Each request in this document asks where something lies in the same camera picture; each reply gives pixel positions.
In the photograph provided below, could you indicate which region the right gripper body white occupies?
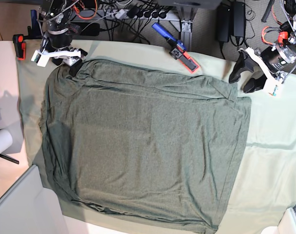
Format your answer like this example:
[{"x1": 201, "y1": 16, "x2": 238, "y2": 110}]
[{"x1": 31, "y1": 49, "x2": 88, "y2": 67}]

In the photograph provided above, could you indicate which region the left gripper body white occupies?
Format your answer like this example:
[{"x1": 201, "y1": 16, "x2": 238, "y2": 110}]
[{"x1": 240, "y1": 47, "x2": 283, "y2": 98}]

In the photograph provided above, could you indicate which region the green T-shirt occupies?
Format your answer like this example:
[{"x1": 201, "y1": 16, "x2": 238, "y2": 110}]
[{"x1": 39, "y1": 59, "x2": 251, "y2": 234}]

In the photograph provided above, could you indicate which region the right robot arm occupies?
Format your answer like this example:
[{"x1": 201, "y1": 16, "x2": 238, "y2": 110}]
[{"x1": 31, "y1": 0, "x2": 98, "y2": 77}]

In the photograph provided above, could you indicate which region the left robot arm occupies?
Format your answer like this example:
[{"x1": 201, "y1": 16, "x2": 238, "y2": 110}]
[{"x1": 228, "y1": 0, "x2": 296, "y2": 97}]

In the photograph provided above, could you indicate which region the black flat power brick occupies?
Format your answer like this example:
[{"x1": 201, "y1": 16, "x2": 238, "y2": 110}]
[{"x1": 68, "y1": 22, "x2": 100, "y2": 36}]

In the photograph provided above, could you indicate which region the blue spring clamp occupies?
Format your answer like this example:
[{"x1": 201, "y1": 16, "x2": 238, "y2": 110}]
[{"x1": 27, "y1": 10, "x2": 42, "y2": 39}]

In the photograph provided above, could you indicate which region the orange black corner clamp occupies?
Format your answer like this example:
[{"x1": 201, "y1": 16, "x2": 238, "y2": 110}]
[{"x1": 12, "y1": 34, "x2": 26, "y2": 60}]

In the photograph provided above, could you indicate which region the right black power adapter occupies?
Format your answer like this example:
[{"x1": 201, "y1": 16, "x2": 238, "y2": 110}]
[{"x1": 232, "y1": 1, "x2": 246, "y2": 38}]

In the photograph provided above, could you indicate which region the black power adapter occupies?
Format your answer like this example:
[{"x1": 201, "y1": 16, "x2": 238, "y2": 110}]
[
  {"x1": 216, "y1": 4, "x2": 231, "y2": 42},
  {"x1": 232, "y1": 1, "x2": 246, "y2": 38}
]

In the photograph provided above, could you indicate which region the left black power adapter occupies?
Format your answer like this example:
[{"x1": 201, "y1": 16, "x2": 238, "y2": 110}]
[{"x1": 216, "y1": 4, "x2": 231, "y2": 42}]

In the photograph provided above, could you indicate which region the blue orange bar clamp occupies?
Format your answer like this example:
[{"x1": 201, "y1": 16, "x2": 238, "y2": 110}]
[{"x1": 152, "y1": 22, "x2": 200, "y2": 74}]

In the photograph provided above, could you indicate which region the white power strip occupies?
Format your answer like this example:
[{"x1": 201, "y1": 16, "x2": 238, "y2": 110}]
[{"x1": 96, "y1": 9, "x2": 180, "y2": 21}]

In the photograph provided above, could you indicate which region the light green table cloth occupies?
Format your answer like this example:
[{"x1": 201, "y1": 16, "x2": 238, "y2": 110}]
[{"x1": 17, "y1": 40, "x2": 296, "y2": 234}]

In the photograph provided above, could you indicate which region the white cylindrical cup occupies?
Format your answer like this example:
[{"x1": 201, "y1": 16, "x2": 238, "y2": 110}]
[{"x1": 0, "y1": 129, "x2": 13, "y2": 154}]

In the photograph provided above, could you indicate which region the black stick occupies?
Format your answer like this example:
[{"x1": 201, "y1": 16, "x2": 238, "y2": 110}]
[{"x1": 0, "y1": 154, "x2": 19, "y2": 164}]

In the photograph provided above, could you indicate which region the white bin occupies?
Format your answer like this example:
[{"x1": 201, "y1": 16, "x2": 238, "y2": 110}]
[{"x1": 0, "y1": 165, "x2": 68, "y2": 234}]

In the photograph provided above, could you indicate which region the aluminium frame post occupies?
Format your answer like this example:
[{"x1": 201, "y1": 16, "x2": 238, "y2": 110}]
[{"x1": 176, "y1": 6, "x2": 197, "y2": 51}]

